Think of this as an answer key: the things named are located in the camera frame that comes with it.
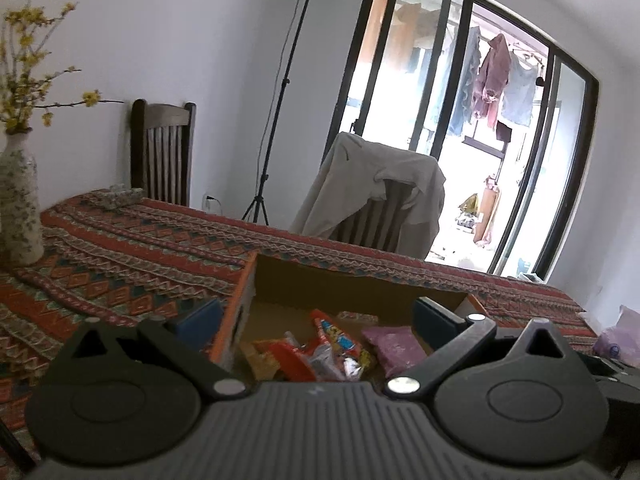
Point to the yellow balcony object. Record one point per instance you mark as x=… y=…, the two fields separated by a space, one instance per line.
x=469 y=207

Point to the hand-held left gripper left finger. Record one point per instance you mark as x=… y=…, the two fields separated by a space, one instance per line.
x=200 y=320

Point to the hanging light blue shirt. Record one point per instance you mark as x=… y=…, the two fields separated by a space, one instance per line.
x=520 y=95

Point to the slatted chair under jacket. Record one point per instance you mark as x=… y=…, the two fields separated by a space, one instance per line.
x=370 y=225

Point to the dark wooden chair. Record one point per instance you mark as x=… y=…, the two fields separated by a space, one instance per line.
x=162 y=150

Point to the floral ceramic vase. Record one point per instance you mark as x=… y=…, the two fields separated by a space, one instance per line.
x=17 y=200

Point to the hanging maroon garment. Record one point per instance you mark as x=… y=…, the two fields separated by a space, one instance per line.
x=492 y=80

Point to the small floral cloth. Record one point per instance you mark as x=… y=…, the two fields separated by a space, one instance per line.
x=120 y=197

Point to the hanging blue garment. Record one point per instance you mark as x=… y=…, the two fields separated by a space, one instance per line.
x=465 y=80

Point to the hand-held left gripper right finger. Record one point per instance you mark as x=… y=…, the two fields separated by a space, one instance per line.
x=435 y=317

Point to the orange balcony object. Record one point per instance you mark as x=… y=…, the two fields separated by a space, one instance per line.
x=489 y=210

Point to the small patterned snack packet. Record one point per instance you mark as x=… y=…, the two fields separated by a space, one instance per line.
x=357 y=317

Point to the small dark hanging cloth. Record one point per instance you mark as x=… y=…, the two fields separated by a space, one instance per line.
x=504 y=132

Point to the purple snack packet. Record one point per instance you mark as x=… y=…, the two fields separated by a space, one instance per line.
x=395 y=352

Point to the orange snack packet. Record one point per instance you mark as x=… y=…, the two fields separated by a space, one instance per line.
x=280 y=357

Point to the black light stand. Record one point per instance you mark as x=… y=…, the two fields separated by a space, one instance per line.
x=292 y=60

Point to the orange cardboard box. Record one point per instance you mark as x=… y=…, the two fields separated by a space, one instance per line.
x=325 y=290

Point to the colourful cartoon snack packet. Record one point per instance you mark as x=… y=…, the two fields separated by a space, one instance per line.
x=340 y=347

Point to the black framed glass door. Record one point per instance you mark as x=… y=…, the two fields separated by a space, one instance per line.
x=565 y=160

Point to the purple tissue pack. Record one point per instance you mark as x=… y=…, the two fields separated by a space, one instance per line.
x=620 y=332

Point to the yellow flower branches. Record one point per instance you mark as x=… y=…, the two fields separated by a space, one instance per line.
x=22 y=60

